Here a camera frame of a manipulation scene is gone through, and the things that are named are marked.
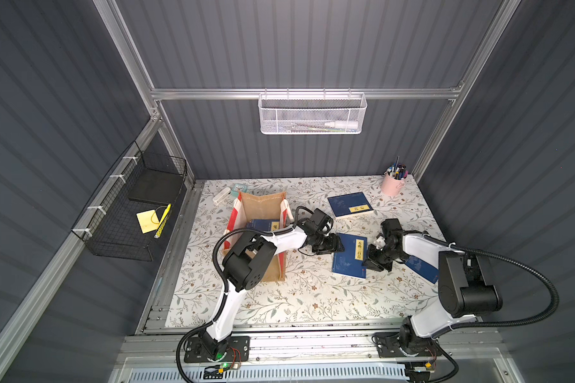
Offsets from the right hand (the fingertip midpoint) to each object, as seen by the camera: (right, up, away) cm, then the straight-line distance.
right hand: (367, 264), depth 91 cm
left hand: (-9, +3, 0) cm, 9 cm away
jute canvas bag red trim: (-41, +21, -2) cm, 46 cm away
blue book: (-40, +15, +3) cm, 43 cm away
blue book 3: (-6, +1, +1) cm, 7 cm away
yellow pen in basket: (-68, +16, -23) cm, 73 cm away
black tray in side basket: (-75, +30, -11) cm, 82 cm away
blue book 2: (-2, +23, +18) cm, 30 cm away
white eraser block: (-62, +27, +19) cm, 71 cm away
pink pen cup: (+18, +31, +18) cm, 40 cm away
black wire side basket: (-80, +19, -19) cm, 84 cm away
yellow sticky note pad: (-74, +18, -17) cm, 78 cm away
